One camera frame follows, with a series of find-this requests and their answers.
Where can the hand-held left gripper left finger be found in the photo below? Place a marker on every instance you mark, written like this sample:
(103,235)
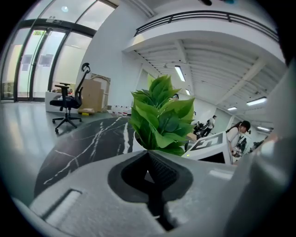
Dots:
(92,196)

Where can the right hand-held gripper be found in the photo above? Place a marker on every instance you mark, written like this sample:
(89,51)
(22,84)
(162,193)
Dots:
(208,144)

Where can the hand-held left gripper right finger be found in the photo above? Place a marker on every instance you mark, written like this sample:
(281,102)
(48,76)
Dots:
(203,196)

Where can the green plant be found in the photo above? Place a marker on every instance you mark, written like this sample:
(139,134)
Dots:
(162,120)

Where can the black equipment cart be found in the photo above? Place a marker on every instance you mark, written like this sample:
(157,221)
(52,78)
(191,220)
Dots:
(200,129)

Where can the wooden table with white legs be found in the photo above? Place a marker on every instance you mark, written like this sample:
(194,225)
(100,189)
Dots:
(191,136)

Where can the long ceiling light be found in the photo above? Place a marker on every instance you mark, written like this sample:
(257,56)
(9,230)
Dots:
(180,73)
(187,92)
(232,108)
(256,101)
(263,128)

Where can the row of clear water jugs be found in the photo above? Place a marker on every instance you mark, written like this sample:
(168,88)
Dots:
(120,110)

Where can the black office chair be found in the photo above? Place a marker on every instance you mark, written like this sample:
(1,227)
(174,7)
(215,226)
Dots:
(69,103)

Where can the brown cardboard box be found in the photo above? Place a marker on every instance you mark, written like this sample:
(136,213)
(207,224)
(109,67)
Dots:
(92,97)

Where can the black balcony railing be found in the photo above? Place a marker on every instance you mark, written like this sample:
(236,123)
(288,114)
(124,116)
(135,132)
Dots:
(228,16)

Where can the glass entrance doors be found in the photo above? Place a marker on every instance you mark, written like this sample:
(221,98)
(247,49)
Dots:
(25,69)

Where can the blue face mask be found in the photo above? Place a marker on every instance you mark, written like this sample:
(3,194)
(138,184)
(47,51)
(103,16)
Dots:
(230,1)

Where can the black head-worn camera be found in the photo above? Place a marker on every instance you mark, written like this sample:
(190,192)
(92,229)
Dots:
(206,2)

